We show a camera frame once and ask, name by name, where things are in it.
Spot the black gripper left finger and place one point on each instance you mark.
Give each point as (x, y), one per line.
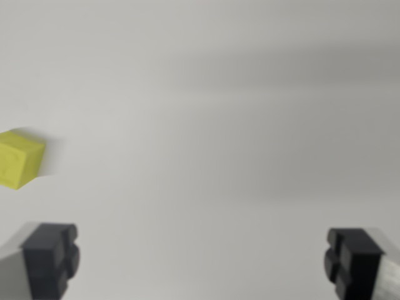
(43, 262)

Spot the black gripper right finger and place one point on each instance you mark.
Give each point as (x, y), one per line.
(356, 265)

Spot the yellow cube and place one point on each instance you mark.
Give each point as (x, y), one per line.
(18, 159)

